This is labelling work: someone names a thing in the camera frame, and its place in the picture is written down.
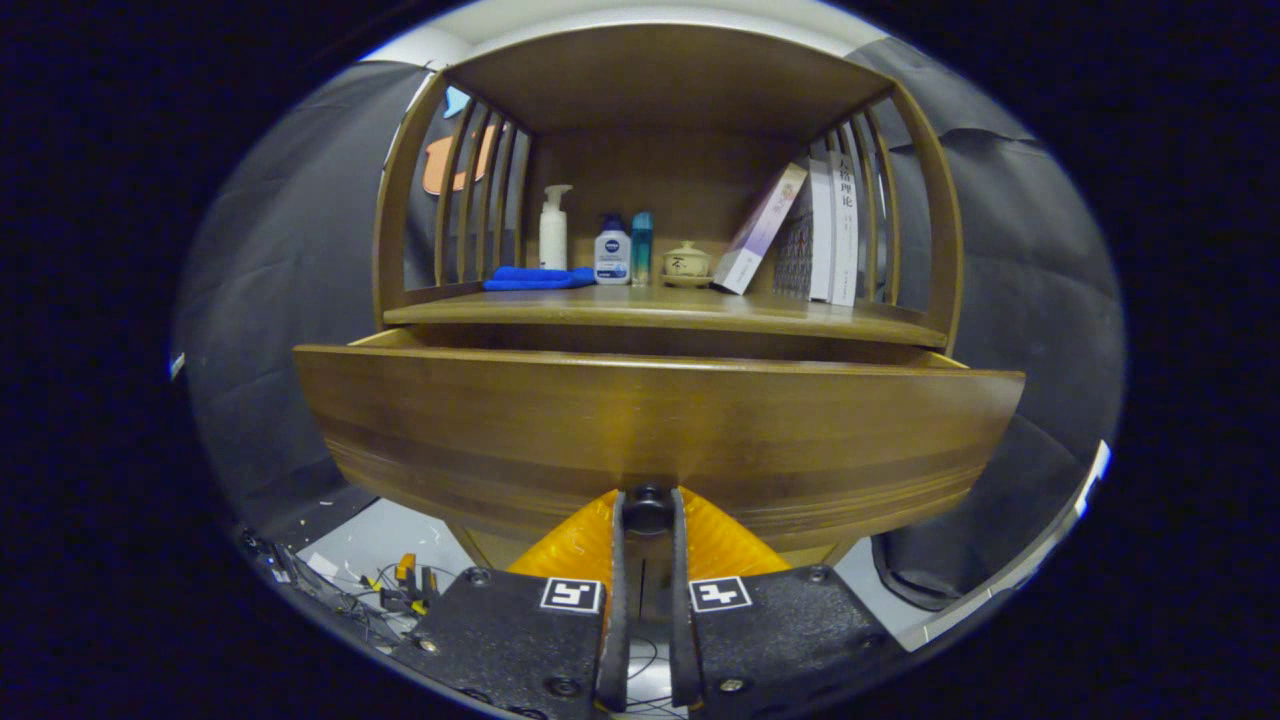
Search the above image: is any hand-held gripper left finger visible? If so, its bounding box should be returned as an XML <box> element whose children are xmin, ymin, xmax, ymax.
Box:
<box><xmin>392</xmin><ymin>487</ymin><xmax>633</xmax><ymax>719</ymax></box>

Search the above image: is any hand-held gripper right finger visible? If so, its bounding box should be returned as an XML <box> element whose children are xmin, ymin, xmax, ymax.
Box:
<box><xmin>668</xmin><ymin>487</ymin><xmax>896</xmax><ymax>719</ymax></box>

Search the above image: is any wooden drawer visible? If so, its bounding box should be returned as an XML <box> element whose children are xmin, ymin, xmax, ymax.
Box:
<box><xmin>292</xmin><ymin>328</ymin><xmax>1027</xmax><ymax>553</ymax></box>

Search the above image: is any wooden countertop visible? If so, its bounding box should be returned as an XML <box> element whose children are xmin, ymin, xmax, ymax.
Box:
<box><xmin>383</xmin><ymin>285</ymin><xmax>949</xmax><ymax>349</ymax></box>

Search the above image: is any wooden cabinet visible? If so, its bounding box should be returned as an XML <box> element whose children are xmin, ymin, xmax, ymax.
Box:
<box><xmin>372</xmin><ymin>22</ymin><xmax>966</xmax><ymax>591</ymax></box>

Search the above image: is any yellow black tool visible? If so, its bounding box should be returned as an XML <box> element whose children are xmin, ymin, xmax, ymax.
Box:
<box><xmin>393</xmin><ymin>552</ymin><xmax>441</xmax><ymax>613</ymax></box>

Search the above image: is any blue folded cloth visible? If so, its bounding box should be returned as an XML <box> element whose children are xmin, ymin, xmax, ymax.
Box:
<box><xmin>483</xmin><ymin>265</ymin><xmax>597</xmax><ymax>292</ymax></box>

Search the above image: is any beige lidded tea cup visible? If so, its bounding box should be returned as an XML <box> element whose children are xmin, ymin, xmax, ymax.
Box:
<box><xmin>660</xmin><ymin>240</ymin><xmax>714</xmax><ymax>289</ymax></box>

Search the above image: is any white lotion bottle blue cap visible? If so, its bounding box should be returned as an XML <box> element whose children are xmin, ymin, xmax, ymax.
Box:
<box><xmin>594</xmin><ymin>213</ymin><xmax>632</xmax><ymax>286</ymax></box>

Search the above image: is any patterned cover book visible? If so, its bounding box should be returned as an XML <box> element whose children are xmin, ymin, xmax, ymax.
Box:
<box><xmin>773</xmin><ymin>160</ymin><xmax>834</xmax><ymax>303</ymax></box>

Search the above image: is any white pump bottle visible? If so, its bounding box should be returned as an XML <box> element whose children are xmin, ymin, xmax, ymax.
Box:
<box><xmin>539</xmin><ymin>184</ymin><xmax>574</xmax><ymax>271</ymax></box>

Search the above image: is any purple leaning book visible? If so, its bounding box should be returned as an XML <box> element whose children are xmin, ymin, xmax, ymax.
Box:
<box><xmin>712</xmin><ymin>162</ymin><xmax>809</xmax><ymax>296</ymax></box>

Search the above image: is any white book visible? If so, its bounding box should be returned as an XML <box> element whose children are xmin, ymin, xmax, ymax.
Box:
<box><xmin>826</xmin><ymin>150</ymin><xmax>861</xmax><ymax>308</ymax></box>

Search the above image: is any black floor cable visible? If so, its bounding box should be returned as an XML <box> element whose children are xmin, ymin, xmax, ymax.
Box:
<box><xmin>628</xmin><ymin>640</ymin><xmax>673</xmax><ymax>717</ymax></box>

